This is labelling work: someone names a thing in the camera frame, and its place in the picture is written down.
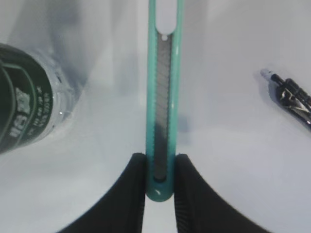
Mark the clear water bottle green label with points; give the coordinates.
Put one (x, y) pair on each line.
(35, 96)

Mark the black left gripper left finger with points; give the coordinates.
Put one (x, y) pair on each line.
(121, 209)

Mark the teal utility knife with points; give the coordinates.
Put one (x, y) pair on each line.
(164, 45)

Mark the black pen left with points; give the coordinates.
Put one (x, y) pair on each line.
(290, 97)

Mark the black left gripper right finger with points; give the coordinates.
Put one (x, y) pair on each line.
(199, 209)

